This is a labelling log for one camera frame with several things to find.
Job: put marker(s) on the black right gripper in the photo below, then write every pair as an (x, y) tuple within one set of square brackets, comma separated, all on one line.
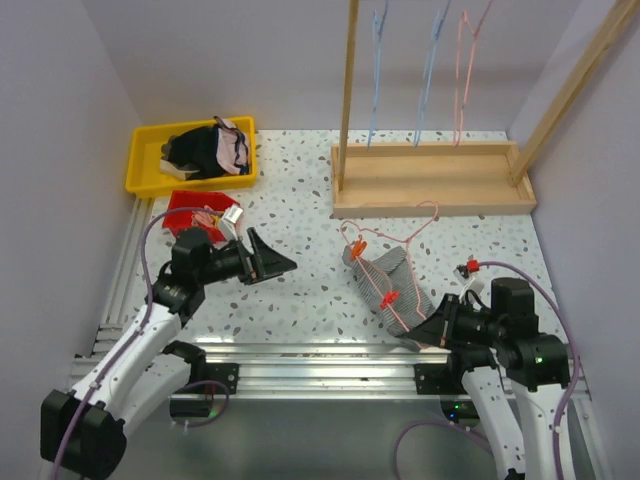
[(440, 327)]

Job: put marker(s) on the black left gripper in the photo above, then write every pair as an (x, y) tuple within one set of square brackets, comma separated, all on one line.
[(263, 263)]

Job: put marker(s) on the red clip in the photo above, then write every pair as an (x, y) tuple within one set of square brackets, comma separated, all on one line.
[(389, 298)]

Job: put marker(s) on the grey knitted garment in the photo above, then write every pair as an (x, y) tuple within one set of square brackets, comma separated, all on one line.
[(395, 290)]

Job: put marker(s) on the orange clip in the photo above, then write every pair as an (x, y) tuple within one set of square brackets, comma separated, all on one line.
[(357, 249)]

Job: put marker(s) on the pink underwear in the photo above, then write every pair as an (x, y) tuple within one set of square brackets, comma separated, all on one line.
[(233, 149)]

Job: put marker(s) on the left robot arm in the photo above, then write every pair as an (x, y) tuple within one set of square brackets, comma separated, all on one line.
[(86, 429)]

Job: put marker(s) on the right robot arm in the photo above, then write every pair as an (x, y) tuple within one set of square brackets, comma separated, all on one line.
[(515, 375)]

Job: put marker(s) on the wooden hanger rack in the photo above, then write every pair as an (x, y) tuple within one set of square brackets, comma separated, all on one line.
[(457, 178)]

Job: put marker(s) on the left blue hanger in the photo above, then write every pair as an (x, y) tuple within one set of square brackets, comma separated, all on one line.
[(378, 25)]

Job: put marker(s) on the blue hanger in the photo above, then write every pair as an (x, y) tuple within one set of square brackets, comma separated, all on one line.
[(378, 25), (429, 63)]

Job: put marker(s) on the right blue hanger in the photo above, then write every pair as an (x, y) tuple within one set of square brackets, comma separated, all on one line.
[(429, 63)]

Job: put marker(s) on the clips in red bin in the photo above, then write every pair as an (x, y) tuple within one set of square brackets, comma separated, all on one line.
[(206, 219)]

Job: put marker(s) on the red plastic bin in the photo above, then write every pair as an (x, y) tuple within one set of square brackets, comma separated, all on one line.
[(184, 203)]

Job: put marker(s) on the black garment pile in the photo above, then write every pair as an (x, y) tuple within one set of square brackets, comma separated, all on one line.
[(192, 155)]

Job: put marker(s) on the yellow plastic tray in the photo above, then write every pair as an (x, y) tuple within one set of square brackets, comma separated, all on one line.
[(146, 178)]

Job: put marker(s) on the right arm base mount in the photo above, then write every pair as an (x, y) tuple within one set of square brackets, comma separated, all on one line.
[(436, 379)]

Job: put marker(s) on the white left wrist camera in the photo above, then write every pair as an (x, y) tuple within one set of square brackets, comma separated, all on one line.
[(228, 223)]

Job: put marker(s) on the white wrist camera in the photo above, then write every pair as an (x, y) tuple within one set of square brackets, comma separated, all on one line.
[(228, 223), (466, 274)]

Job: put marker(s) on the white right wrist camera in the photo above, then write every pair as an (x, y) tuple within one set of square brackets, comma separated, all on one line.
[(466, 274)]

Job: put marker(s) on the aluminium mounting rail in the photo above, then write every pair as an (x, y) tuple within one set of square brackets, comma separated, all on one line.
[(323, 371)]

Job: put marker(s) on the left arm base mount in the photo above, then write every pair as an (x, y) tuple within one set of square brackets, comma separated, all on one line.
[(223, 373)]

